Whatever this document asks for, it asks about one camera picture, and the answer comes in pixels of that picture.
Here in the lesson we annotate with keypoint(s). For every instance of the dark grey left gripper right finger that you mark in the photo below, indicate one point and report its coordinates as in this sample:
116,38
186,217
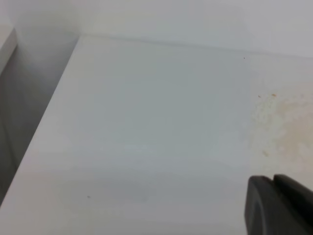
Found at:
299,199

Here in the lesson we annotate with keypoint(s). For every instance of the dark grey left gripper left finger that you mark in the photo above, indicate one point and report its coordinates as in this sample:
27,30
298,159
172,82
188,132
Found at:
266,212

